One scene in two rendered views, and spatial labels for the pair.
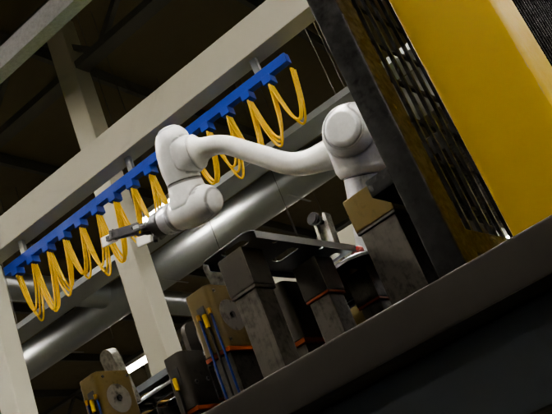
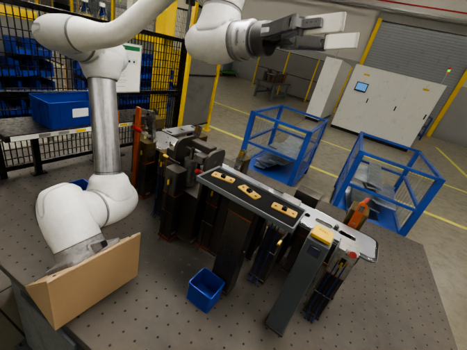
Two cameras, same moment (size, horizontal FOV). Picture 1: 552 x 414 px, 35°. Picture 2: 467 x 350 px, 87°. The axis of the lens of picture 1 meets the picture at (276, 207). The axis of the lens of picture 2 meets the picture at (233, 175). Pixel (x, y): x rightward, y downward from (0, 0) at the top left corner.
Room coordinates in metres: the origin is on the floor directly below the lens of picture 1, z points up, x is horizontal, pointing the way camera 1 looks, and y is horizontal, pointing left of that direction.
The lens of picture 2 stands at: (2.97, 0.27, 1.58)
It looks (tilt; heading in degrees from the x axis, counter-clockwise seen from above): 27 degrees down; 174
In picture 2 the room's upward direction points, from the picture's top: 15 degrees clockwise
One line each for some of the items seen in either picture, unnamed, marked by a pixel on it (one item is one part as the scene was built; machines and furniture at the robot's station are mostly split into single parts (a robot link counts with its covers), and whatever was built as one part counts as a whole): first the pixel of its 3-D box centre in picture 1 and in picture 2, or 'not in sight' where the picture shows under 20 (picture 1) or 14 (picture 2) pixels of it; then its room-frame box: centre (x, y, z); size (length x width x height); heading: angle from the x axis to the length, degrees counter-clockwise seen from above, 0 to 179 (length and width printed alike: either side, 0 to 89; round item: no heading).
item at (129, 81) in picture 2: not in sight; (126, 68); (1.23, -0.41, 1.30); 0.23 x 0.02 x 0.31; 148
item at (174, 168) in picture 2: not in sight; (169, 205); (2.05, 0.12, 0.89); 0.09 x 0.08 x 0.38; 148
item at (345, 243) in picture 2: not in sight; (329, 282); (2.32, 0.81, 0.88); 0.12 x 0.07 x 0.36; 148
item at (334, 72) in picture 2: not in sight; (331, 84); (-6.50, 3.90, 1.22); 2.40 x 0.54 x 2.45; 149
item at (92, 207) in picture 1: (141, 198); not in sight; (4.75, 0.73, 2.98); 2.51 x 0.07 x 0.60; 62
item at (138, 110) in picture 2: not in sight; (136, 151); (1.68, -0.16, 0.95); 0.03 x 0.01 x 0.50; 58
